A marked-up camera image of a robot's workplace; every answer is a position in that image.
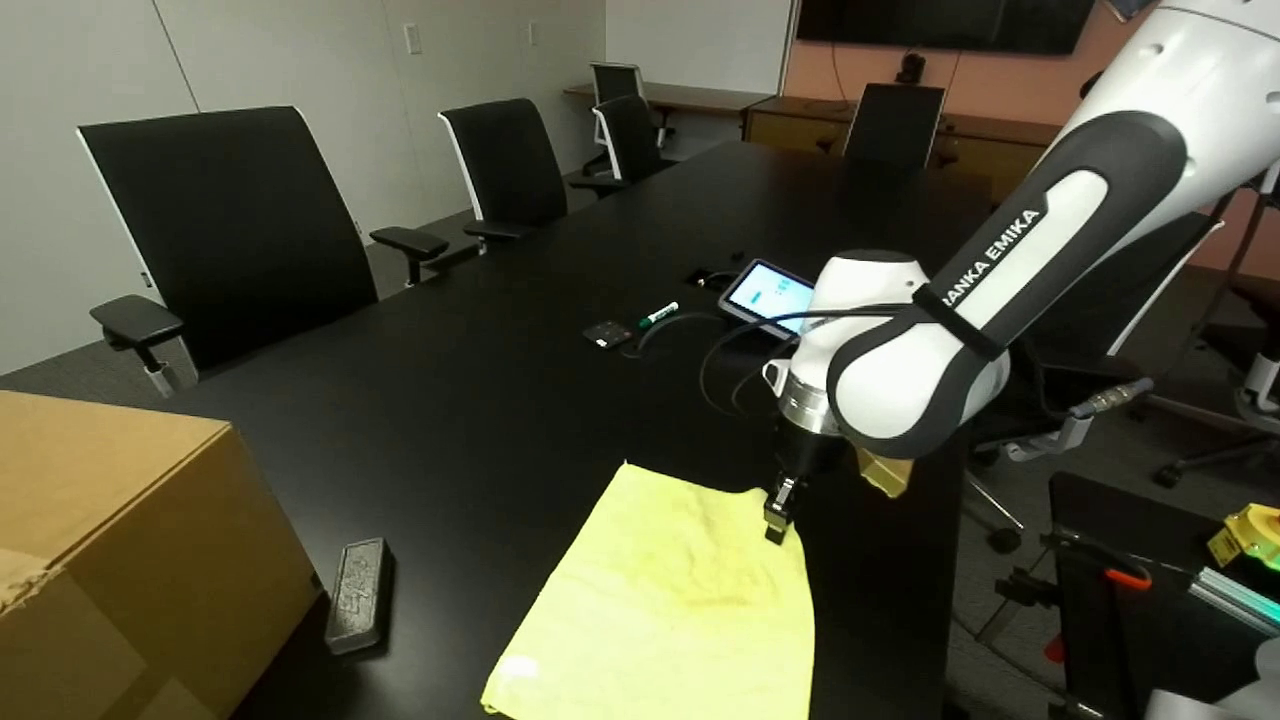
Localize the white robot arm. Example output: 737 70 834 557
764 0 1280 459

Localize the wall television screen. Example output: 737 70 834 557
795 0 1090 56

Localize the cardboard box on table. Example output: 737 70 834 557
0 393 320 720

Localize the wooden sideboard cabinet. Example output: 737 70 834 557
741 98 1054 201

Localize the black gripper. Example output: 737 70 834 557
764 445 821 545

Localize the small black adapter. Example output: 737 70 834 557
585 321 631 354

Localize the black office chair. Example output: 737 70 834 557
81 104 377 398
438 98 568 249
577 63 666 195

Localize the black office chair far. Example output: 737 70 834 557
577 63 666 195

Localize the yellow cloth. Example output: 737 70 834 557
478 466 817 720

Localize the black office chair near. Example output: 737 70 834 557
81 104 377 398

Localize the smartphone with lit screen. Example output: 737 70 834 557
720 259 812 339

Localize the black remote control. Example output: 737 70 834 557
323 535 386 658

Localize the black equipment cart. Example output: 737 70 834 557
1042 474 1264 720

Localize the black chair at table end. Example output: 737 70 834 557
843 51 945 174

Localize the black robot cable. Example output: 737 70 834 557
690 299 922 417

